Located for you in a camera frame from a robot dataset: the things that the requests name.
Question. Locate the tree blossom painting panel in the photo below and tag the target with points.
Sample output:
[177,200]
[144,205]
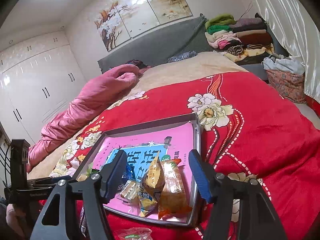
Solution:
[110,27]

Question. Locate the dark patterned pillow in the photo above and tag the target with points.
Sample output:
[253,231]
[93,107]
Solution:
[182,56]

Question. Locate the light grey crumpled clothes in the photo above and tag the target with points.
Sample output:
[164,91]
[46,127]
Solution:
[285,63]

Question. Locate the dark rimmed shallow tray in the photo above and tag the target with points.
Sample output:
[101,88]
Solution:
[197,140]

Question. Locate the grey headboard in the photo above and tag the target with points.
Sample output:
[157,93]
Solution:
[162,40]

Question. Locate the white wardrobe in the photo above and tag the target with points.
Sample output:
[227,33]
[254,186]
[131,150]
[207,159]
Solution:
[37,80]

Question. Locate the stack of folded clothes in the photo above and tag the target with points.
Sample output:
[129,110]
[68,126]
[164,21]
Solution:
[245,37]

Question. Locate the yellow blue snack packet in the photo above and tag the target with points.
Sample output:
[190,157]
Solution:
[152,180]

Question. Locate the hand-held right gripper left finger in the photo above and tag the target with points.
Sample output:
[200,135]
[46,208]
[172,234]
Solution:
[116,172]

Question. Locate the red floral blanket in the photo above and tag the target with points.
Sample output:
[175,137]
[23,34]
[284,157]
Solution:
[262,142]

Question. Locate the floral fabric bag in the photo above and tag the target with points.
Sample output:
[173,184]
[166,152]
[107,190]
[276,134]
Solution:
[285,86]

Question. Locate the green yellow snack packet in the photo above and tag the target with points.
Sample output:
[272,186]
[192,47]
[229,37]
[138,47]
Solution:
[87,173]

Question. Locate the dark blue snack packet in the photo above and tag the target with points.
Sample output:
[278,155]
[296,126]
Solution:
[83,220]

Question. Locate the white satin curtain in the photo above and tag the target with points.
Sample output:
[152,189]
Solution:
[287,25]

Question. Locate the clear candy packet green label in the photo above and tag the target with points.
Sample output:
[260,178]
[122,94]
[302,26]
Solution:
[135,235]

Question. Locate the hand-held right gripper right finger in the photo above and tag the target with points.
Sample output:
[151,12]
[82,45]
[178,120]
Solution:
[200,177]

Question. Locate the red cloth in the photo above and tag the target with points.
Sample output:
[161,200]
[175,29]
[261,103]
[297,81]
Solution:
[312,106]

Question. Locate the pink quilt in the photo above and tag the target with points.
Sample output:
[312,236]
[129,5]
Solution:
[87,105]

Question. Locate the blue white snack packet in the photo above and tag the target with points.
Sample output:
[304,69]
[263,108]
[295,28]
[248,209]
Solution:
[128,171]

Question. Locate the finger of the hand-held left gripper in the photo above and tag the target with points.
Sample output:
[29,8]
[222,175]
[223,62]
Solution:
[45,179]

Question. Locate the beige bedsheet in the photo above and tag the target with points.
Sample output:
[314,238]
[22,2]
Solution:
[187,67]

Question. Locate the pale blossom painting panel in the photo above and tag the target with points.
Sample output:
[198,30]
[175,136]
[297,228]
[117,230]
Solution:
[137,12]

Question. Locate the dark purple cloth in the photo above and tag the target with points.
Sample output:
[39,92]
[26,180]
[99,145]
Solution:
[136,65]

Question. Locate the orange snack packet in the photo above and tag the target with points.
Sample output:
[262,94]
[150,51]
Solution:
[173,190]

